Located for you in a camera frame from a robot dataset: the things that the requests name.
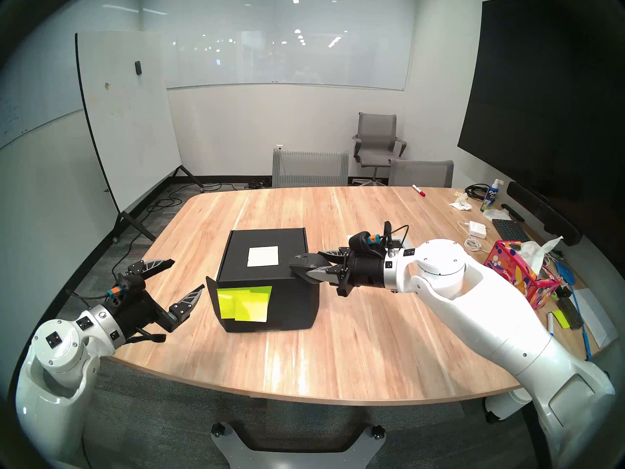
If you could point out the white power adapter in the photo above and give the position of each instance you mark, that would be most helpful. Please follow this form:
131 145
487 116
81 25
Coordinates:
477 229

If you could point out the yellow sticky note pad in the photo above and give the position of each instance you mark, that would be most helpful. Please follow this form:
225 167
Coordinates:
560 318

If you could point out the blue flat packet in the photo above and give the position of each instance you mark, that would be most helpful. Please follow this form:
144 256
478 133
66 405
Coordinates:
564 272

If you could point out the grey plain mesh chair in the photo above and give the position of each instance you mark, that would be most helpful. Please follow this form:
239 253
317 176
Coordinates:
421 175

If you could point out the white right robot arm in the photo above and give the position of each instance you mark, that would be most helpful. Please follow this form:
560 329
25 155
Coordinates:
488 316

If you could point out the blue whiteboard marker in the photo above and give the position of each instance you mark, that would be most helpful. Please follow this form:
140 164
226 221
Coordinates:
550 324

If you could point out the Expo cleaner spray bottle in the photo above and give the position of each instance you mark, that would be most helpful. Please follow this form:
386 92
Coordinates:
490 198

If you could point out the red whiteboard marker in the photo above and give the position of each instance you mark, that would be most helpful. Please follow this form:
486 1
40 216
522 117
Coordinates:
418 190

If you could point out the large black wall television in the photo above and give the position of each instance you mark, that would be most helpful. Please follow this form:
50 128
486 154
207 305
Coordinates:
542 106

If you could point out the colourful Kleenex tissue box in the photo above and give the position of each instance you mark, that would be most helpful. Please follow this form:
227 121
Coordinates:
517 277

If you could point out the black video bar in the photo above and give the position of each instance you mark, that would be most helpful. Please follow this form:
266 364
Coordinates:
542 212

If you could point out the black whiteboard eraser block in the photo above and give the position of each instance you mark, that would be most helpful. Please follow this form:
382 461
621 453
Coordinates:
570 310

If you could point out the black keyboard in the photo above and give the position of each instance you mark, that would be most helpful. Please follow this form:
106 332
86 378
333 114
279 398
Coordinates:
510 231

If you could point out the black cardboard box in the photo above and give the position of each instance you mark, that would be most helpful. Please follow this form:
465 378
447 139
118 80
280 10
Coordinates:
293 309

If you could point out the neon yellow sticky note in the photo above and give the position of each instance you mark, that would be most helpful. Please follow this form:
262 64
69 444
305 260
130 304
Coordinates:
225 304
254 306

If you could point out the white tissue sheet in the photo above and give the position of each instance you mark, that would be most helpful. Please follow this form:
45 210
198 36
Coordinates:
537 253

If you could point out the crumpled white tissue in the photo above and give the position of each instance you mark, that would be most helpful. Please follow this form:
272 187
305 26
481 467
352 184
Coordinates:
461 203

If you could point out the white paper sheet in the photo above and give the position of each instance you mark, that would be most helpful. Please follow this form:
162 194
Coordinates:
595 316

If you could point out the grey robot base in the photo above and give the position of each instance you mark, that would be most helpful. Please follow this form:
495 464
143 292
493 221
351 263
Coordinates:
293 458

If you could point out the pale yellow sticky note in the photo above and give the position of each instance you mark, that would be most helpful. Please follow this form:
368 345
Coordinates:
262 256

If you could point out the slim black remote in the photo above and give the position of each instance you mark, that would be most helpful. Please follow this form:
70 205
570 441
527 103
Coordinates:
512 213

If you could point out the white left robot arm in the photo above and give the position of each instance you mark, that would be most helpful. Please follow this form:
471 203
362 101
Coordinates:
56 345

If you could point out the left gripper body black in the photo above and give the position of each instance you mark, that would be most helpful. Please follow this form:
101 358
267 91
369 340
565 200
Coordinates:
138 315

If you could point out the flat white paper towel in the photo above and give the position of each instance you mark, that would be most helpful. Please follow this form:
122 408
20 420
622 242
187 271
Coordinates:
495 215

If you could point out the black Logitech computer mouse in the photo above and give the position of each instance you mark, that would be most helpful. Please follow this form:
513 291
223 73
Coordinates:
302 263

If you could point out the wide glass wall whiteboard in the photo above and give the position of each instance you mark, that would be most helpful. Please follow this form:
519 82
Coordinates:
288 60

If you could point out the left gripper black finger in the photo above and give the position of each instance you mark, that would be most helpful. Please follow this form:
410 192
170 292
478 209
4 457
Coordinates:
182 309
144 268

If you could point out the grey office chair with armrests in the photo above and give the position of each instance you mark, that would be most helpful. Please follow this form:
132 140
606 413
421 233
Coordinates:
376 139

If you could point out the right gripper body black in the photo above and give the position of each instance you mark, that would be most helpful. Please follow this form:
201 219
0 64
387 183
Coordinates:
368 272

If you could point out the glass wall whiteboard with scribbles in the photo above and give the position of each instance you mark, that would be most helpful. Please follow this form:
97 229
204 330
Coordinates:
34 87

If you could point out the mobile whiteboard on black stand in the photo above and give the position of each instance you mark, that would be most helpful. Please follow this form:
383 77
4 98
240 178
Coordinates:
124 111

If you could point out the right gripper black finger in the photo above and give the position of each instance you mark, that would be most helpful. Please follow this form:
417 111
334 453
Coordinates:
327 276
338 255

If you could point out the grey ribbed mesh chair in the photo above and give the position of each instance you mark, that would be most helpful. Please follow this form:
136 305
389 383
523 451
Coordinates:
310 170

